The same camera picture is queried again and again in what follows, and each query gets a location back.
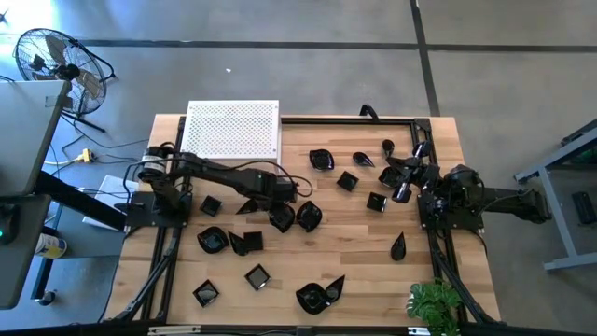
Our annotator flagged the white paper sheet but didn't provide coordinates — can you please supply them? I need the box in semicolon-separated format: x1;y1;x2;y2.
82;175;141;232

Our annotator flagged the black floor fan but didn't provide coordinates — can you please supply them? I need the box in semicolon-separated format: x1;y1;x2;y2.
13;27;117;134

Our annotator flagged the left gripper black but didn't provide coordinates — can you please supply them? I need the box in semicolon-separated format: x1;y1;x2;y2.
269;176;299;223

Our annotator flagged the desk leg with caster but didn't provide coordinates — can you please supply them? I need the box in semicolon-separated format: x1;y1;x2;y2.
30;255;59;308

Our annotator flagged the grey metal table frame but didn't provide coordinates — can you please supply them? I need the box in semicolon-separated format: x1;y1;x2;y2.
512;119;597;273

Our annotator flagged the white perforated metal shelf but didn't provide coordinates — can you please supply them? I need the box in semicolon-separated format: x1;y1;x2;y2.
179;99;283;177

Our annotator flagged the yellow blue can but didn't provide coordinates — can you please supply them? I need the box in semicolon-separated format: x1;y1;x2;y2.
35;232;68;260

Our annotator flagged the black curved bracket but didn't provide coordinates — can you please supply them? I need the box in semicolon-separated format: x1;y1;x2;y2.
358;103;382;123

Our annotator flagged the black bowl front centre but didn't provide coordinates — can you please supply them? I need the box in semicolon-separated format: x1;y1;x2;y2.
295;282;332;315

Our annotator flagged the grey desk top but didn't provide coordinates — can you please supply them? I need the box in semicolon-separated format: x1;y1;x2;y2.
0;78;71;310

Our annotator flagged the black floor device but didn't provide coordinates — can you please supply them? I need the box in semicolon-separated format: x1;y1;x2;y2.
571;190;597;226

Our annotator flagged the black desk beam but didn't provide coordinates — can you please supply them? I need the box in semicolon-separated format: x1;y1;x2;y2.
33;169;130;233

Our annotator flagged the green artificial plant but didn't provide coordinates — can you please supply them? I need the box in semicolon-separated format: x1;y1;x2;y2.
404;277;464;336

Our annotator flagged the black device green light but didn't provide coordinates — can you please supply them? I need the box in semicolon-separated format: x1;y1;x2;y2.
0;203;21;246

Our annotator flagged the black aluminium table frame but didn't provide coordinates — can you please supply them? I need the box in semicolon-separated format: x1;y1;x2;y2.
104;114;503;336

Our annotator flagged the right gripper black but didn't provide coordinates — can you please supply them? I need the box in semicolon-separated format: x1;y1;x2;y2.
382;141;440;204

